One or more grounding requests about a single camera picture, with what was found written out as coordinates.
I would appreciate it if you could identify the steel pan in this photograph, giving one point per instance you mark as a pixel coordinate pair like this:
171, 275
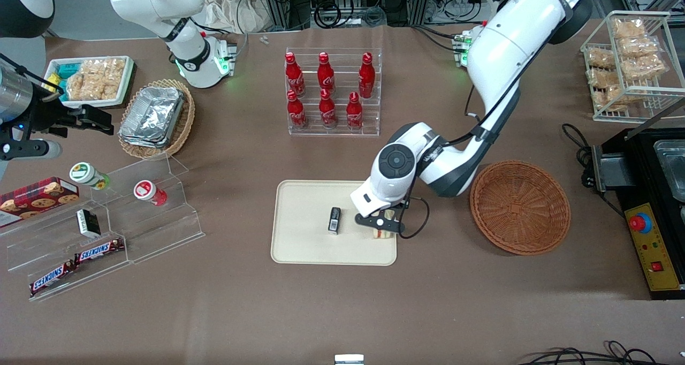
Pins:
671, 167

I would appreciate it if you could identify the grey metal block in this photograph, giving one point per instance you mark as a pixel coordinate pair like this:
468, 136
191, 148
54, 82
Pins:
613, 169

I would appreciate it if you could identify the yellow small packet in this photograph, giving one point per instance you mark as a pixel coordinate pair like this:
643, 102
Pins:
52, 84

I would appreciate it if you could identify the red lid cup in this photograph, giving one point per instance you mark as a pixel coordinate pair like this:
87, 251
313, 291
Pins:
147, 191

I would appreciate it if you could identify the oval tan wicker basket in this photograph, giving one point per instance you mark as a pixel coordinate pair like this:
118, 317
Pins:
184, 127

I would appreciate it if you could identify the bagged fried snack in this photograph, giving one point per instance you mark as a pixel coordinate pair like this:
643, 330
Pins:
637, 46
642, 67
627, 29
600, 58
602, 77
623, 94

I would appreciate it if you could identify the beige cloth bag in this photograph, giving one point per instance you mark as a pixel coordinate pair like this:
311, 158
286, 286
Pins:
230, 9

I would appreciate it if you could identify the triangular sandwich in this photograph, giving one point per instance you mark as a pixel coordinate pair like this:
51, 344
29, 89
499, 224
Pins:
380, 235

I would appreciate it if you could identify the small black packet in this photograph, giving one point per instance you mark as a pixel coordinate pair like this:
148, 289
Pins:
334, 220

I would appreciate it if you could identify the black and white small box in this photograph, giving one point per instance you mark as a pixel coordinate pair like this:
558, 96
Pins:
88, 223

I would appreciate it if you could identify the yellow emergency stop control box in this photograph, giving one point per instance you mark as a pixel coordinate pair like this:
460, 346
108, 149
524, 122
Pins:
655, 258

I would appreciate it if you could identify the red cookie box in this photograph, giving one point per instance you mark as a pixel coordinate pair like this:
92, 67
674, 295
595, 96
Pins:
37, 196

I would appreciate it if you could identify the white rectangular food tray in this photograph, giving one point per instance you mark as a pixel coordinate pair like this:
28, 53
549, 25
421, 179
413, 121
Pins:
93, 104

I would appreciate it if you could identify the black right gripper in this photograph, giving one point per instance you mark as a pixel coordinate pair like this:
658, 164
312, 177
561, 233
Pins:
49, 117

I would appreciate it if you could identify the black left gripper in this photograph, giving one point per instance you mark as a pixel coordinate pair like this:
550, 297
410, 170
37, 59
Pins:
397, 206

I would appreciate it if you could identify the clear acrylic bottle rack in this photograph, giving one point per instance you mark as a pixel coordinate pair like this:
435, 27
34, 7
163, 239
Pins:
369, 124

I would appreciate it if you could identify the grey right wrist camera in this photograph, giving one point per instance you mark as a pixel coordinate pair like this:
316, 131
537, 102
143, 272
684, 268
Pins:
32, 150

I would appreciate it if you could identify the white and black device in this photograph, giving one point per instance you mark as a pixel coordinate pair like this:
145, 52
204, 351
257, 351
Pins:
349, 359

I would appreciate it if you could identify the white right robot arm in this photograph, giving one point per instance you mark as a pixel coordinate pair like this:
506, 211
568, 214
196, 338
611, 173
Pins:
155, 6

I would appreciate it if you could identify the grey metal bar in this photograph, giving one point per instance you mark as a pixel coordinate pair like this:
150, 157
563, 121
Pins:
655, 120

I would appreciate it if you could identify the teal small box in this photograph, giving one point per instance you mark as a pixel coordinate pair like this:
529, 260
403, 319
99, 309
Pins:
67, 69

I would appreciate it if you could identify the red cola bottle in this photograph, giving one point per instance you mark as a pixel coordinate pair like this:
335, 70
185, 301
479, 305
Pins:
327, 112
294, 76
354, 113
325, 75
296, 113
366, 78

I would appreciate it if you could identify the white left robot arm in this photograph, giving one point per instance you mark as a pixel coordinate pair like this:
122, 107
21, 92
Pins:
514, 38

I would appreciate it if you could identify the clear bag of rice snacks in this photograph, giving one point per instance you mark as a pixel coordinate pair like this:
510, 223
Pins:
109, 76
80, 86

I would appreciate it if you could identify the black table appliance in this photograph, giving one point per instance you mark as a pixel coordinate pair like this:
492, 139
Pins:
642, 161

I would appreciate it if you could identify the aluminium foil container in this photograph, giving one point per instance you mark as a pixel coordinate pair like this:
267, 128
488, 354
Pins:
152, 113
140, 143

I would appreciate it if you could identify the beige plastic tray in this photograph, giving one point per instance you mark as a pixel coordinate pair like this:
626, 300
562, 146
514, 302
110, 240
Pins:
305, 242

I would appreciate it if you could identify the round brown wicker basket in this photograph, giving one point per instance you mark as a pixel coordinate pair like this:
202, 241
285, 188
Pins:
519, 210

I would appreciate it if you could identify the clear acrylic stepped shelf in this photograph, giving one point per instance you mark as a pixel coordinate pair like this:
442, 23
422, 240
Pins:
160, 231

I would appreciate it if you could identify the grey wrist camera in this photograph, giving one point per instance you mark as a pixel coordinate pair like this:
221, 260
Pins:
32, 150
380, 223

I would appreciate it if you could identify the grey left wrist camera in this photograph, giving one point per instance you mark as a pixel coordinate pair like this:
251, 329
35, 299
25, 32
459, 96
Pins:
380, 223

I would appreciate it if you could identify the Snickers chocolate bar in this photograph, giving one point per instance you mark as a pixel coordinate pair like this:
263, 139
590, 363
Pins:
99, 250
51, 278

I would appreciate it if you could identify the green lid cup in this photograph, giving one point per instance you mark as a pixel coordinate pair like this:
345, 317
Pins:
85, 173

